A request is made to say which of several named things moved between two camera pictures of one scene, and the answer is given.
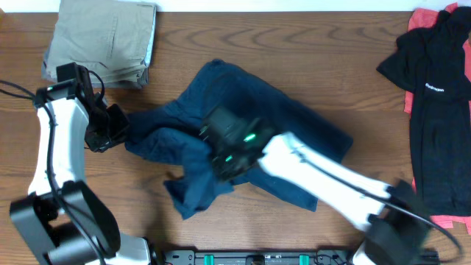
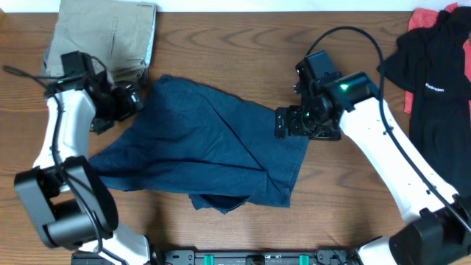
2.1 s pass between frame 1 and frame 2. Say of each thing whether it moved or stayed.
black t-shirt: stayed
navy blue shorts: moved
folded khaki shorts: stayed
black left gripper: moved
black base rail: stayed
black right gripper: moved
